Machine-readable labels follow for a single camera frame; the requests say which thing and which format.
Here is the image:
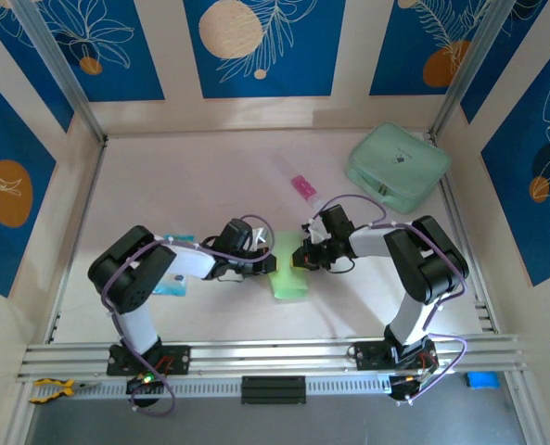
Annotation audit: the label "light green paper sheet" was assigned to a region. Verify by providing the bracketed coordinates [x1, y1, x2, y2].
[267, 230, 311, 301]

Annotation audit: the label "pink capped clear tube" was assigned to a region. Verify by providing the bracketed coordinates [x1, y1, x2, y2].
[290, 174, 326, 208]

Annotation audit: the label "blue wet wipes packet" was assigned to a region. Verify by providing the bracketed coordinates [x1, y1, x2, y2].
[152, 233, 196, 298]

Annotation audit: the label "mint green zip pouch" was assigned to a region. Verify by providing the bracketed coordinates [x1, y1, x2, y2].
[345, 122, 452, 215]

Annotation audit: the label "black plastic block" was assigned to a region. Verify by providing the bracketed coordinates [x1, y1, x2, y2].
[240, 375, 307, 405]

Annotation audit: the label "blue sponge block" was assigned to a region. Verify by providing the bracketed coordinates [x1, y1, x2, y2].
[464, 371, 501, 390]

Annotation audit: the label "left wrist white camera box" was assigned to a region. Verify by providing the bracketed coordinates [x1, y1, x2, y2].
[249, 225, 270, 255]

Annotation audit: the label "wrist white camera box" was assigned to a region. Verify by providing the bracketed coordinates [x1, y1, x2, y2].
[301, 215, 327, 243]
[249, 225, 270, 255]

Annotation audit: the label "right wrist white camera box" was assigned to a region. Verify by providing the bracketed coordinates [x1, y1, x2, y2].
[301, 215, 327, 243]

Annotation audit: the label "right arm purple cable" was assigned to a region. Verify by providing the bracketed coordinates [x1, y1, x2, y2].
[307, 194, 469, 403]

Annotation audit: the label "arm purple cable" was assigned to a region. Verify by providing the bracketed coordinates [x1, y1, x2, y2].
[101, 213, 275, 416]
[307, 194, 469, 403]

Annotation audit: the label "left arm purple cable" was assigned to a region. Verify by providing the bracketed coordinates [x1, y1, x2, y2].
[101, 213, 275, 416]

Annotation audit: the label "aluminium rail frame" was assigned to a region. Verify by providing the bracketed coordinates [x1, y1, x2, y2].
[17, 334, 529, 385]

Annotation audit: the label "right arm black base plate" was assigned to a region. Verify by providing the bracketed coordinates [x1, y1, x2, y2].
[353, 341, 439, 372]

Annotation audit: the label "aluminium side rail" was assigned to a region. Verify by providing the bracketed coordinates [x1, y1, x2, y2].
[429, 132, 497, 334]
[45, 138, 108, 345]

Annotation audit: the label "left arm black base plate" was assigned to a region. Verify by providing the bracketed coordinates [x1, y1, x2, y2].
[106, 345, 192, 376]

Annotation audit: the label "grey slotted cable duct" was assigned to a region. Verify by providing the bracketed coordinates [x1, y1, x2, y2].
[72, 374, 394, 401]

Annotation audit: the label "black controller board with wires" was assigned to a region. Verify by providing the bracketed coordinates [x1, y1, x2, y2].
[389, 354, 441, 401]
[125, 370, 167, 396]

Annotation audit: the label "aluminium corner post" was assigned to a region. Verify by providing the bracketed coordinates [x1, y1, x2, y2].
[10, 0, 109, 144]
[429, 0, 522, 138]

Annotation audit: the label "yellow handled pliers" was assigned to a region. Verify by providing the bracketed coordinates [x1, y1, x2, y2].
[28, 378, 102, 403]

